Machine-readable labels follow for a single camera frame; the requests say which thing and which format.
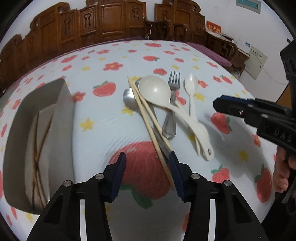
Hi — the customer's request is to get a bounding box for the carved wooden armchair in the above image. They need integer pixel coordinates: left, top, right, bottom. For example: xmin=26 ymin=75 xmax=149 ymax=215
xmin=154 ymin=0 xmax=205 ymax=45

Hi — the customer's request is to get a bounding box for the red desk calendar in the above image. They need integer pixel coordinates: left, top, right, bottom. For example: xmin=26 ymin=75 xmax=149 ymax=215
xmin=206 ymin=21 xmax=222 ymax=38

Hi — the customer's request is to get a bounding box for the silver metal fork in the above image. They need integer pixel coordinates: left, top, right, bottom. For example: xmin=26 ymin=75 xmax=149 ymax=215
xmin=162 ymin=70 xmax=181 ymax=139

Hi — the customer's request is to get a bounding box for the purple armchair cushion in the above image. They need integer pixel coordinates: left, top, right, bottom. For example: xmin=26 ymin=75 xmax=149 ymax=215
xmin=187 ymin=42 xmax=232 ymax=67

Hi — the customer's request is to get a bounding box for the silver metal spoon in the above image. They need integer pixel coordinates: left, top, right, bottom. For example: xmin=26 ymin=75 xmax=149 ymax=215
xmin=123 ymin=88 xmax=140 ymax=114
xmin=134 ymin=78 xmax=172 ymax=160

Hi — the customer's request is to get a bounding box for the large white plastic ladle spoon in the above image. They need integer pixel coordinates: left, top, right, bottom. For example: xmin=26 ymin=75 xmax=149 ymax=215
xmin=138 ymin=75 xmax=214 ymax=161

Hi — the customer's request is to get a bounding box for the right hand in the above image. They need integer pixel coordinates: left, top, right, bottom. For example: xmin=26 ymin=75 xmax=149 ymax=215
xmin=273 ymin=146 xmax=295 ymax=193

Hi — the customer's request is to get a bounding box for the green framed wall sign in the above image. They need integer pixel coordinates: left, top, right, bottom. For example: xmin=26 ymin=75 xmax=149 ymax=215
xmin=236 ymin=0 xmax=261 ymax=14

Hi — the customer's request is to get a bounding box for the white wall electrical box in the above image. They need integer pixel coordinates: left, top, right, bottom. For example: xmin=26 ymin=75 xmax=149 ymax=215
xmin=245 ymin=46 xmax=267 ymax=80

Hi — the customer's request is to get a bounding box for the light wooden chopstick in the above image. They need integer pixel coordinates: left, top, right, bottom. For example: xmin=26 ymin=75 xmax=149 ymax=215
xmin=130 ymin=86 xmax=174 ymax=188
xmin=127 ymin=76 xmax=172 ymax=153

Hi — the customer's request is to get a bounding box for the small white plastic spoon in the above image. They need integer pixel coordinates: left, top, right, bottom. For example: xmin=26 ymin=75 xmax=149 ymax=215
xmin=184 ymin=73 xmax=198 ymax=121

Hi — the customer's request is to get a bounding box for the grey metal utensil tray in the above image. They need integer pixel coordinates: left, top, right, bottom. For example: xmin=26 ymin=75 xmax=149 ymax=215
xmin=3 ymin=78 xmax=74 ymax=214

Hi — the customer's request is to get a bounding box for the carved wooden sofa bench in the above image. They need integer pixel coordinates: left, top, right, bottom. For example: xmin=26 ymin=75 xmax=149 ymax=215
xmin=1 ymin=1 xmax=147 ymax=90

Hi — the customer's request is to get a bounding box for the fruit flower print tablecloth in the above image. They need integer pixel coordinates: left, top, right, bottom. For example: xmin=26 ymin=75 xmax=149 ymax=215
xmin=0 ymin=39 xmax=282 ymax=241

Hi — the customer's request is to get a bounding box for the wooden side table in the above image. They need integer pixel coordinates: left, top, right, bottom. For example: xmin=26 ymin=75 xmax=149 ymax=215
xmin=204 ymin=31 xmax=250 ymax=76

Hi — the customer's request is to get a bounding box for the dark wooden chopstick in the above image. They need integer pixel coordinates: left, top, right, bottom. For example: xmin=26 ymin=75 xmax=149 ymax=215
xmin=32 ymin=113 xmax=48 ymax=208
xmin=31 ymin=111 xmax=55 ymax=207

